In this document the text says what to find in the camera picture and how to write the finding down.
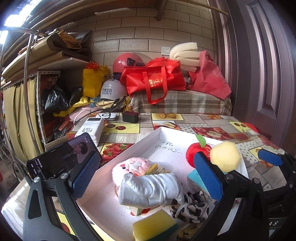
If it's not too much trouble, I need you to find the white shallow cardboard box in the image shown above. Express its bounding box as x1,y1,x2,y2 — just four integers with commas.
76,126,249,241

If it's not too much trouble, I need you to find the red plush apple toy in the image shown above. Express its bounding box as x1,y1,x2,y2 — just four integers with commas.
186,134,212,167

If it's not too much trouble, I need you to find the cream folded foam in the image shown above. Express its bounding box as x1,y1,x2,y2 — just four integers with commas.
170,42,201,72

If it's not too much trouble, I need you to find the red paper bag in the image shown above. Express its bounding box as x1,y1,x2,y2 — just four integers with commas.
188,51,231,100

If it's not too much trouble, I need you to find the brown wooden door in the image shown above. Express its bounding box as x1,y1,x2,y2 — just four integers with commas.
210,1,295,153

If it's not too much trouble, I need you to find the red tote bag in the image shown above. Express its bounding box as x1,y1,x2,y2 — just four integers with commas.
120,57,186,105

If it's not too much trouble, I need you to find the black smartphone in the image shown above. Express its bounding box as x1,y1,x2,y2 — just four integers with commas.
26,133,98,180

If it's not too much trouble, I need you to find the black plastic bag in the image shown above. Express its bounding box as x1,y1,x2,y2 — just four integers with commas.
41,84,83,113

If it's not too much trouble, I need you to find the yellow shopping bag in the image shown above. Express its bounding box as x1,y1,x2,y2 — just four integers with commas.
82,60,109,98

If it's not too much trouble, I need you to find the black white patterned cloth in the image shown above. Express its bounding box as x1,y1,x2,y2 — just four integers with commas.
169,191,215,223

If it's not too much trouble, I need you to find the black power adapter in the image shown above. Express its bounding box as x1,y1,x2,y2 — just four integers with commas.
122,111,139,123

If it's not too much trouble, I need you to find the metal storage shelf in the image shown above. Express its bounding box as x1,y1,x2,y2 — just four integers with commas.
1,31,91,165

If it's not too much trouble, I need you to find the yellow hexagonal sponge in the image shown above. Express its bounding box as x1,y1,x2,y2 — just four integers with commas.
210,141,241,173

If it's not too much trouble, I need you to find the yellow green rectangular sponge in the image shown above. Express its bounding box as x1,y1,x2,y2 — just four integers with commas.
132,209,179,241

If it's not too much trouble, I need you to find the plaid covered bench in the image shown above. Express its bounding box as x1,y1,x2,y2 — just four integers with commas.
129,90,232,115

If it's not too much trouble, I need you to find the white power bank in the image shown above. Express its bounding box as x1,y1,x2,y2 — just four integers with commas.
75,118,104,146

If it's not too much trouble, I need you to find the white cloth glove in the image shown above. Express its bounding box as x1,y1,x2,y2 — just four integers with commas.
118,173,184,208

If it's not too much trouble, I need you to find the yellow snack packet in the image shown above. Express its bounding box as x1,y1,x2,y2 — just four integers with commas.
145,164,170,175

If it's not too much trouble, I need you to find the pink plush toy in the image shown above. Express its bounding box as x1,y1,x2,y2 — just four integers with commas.
112,157,152,196

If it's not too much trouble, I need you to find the teal tissue pack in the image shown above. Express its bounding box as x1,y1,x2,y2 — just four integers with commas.
187,169,212,200

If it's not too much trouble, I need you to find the white helmet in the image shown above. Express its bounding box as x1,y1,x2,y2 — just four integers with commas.
100,79,127,100

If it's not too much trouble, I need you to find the fruit pattern tablecloth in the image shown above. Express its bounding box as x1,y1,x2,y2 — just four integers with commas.
1,113,285,237

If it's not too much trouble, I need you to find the pink helmet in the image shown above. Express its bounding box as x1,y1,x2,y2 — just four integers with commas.
112,53,145,73

